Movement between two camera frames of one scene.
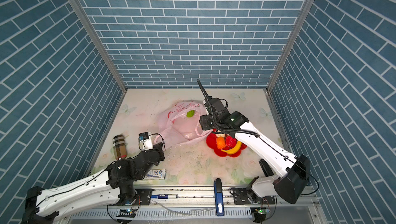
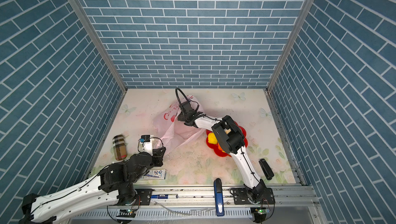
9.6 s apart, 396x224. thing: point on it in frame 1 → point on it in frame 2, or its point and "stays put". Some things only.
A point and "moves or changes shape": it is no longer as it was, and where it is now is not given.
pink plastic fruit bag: x=175 y=127 moves or changes shape
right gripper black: x=203 y=120 → x=181 y=116
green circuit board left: x=127 y=213 stays put
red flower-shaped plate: x=211 y=143 stays put
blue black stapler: x=218 y=197 stays put
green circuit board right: x=263 y=211 stays put
